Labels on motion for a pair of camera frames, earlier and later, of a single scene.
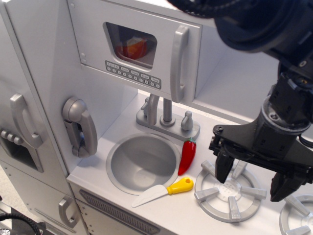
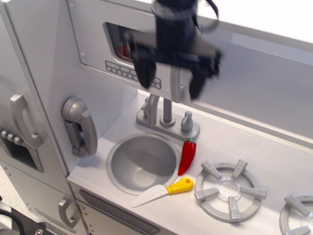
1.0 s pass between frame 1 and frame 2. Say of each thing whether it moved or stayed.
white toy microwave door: stayed
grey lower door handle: stayed
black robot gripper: moved
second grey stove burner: stayed
